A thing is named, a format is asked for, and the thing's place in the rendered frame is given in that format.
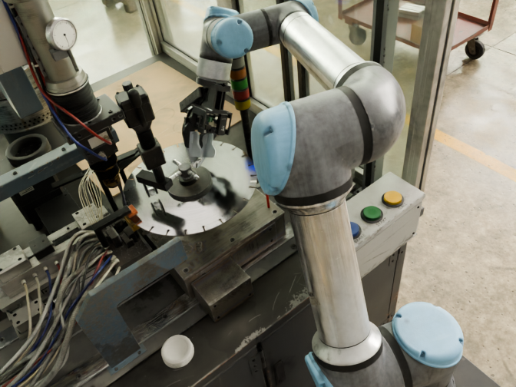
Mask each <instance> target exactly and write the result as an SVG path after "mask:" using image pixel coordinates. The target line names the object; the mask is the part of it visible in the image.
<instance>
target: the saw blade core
mask: <svg viewBox="0 0 516 387"><path fill-rule="evenodd" d="M221 144H222V146H221ZM213 146H214V148H215V150H216V154H215V157H213V158H211V157H206V158H205V160H204V161H203V163H202V164H201V165H200V166H202V167H205V168H206V169H208V170H209V172H210V173H211V177H212V184H211V185H210V188H209V189H208V190H207V191H206V192H205V193H203V194H202V195H200V196H198V197H195V198H192V199H187V200H181V199H177V198H175V197H172V196H171V195H170V194H169V193H168V191H167V192H166V191H163V190H159V189H157V191H158V194H155V195H154V196H150V197H148V195H147V193H146V191H145V189H144V186H143V184H141V183H138V182H137V179H136V177H135V176H136V175H137V174H138V173H139V172H140V171H141V170H142V169H143V170H147V168H146V167H145V165H144V163H143V162H141V163H140V164H139V165H138V166H137V167H136V168H135V169H134V170H133V172H132V173H131V175H130V176H129V178H128V179H127V181H126V183H125V185H124V189H123V192H124V196H125V201H126V204H127V206H130V205H131V204H132V205H133V206H134V208H135V209H136V210H137V212H138V214H136V215H134V216H133V217H131V218H130V220H131V221H132V222H133V223H134V224H136V225H137V226H138V227H140V228H141V229H143V230H146V231H148V232H149V231H150V233H155V234H158V235H163V236H166V235H167V236H171V237H179V236H185V230H186V236H188V235H193V234H197V233H202V232H204V231H203V227H204V229H205V231H208V230H211V229H213V228H215V227H218V226H220V225H222V223H221V222H220V221H219V220H221V221H222V222H223V223H226V222H227V221H228V220H230V219H232V218H233V217H235V216H236V215H237V213H239V212H240V211H241V210H242V209H243V208H244V207H245V206H246V205H247V204H248V202H249V201H250V199H251V197H252V196H253V193H254V191H255V188H256V182H257V174H256V171H255V167H254V163H253V161H252V160H251V159H250V157H249V156H248V155H247V154H246V153H245V152H244V151H242V150H241V149H239V148H238V147H235V146H233V145H232V144H228V143H224V142H221V141H213ZM233 149H234V150H233ZM162 150H163V151H164V156H165V159H166V164H164V165H161V166H162V169H163V172H164V175H165V177H169V176H170V175H171V174H172V173H173V172H174V171H175V170H177V169H178V166H177V165H176V164H174V163H173V162H172V161H173V159H175V160H177V161H178V162H180V163H181V164H183V163H189V164H191V162H190V160H189V157H188V155H187V150H186V147H185V146H184V142H183V143H179V144H178V147H177V145H176V144H175V145H172V146H169V147H166V148H164V149H162ZM248 165H250V166H248ZM139 168H141V169H139ZM147 171H150V172H152V173H153V171H152V170H147ZM251 176H252V177H251ZM132 179H133V180H132ZM251 180H256V182H250V181H251ZM249 187H252V188H249ZM243 199H245V200H243ZM128 201H129V202H128ZM233 210H235V211H236V212H237V213H236V212H235V211H233ZM140 220H141V222H139V221H140ZM152 227H153V228H152ZM151 229H152V230H151ZM168 230H169V231H168ZM167 231H168V233H167Z"/></svg>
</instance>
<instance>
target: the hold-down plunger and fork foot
mask: <svg viewBox="0 0 516 387"><path fill-rule="evenodd" d="M152 171H153V173H152V172H150V171H147V170H143V169H142V170H141V171H140V172H139V173H138V174H137V175H136V176H135V177H136V179H137V182H138V183H141V184H143V186H144V189H145V191H146V193H147V195H148V197H151V196H150V194H149V191H148V189H147V185H148V186H150V187H153V188H154V190H155V192H156V194H158V191H157V189H159V190H163V191H166V192H167V191H168V190H169V189H170V188H171V187H172V186H173V182H172V180H171V178H169V177H165V175H164V172H163V169H162V166H160V167H159V168H156V169H153V170H152Z"/></svg>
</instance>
